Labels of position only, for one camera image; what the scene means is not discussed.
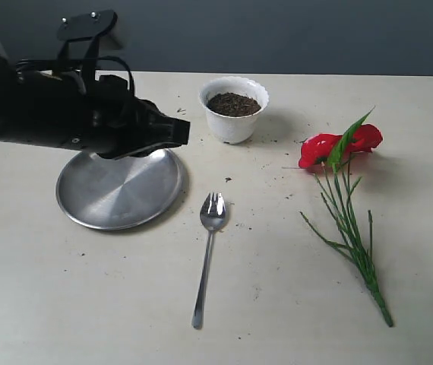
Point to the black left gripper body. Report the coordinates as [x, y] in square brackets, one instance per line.
[134, 127]

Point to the stainless steel spork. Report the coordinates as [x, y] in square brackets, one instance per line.
[213, 217]

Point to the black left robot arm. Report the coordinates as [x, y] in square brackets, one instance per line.
[48, 110]

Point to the dark brown potting soil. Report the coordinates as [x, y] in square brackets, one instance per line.
[233, 105]

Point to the white scalloped flower pot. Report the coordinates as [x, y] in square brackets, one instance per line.
[233, 129]

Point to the round stainless steel plate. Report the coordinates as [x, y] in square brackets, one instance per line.
[110, 195]

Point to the red artificial flower with stems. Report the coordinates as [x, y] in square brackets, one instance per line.
[334, 154]

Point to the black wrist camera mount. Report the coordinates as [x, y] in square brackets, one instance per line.
[98, 29]

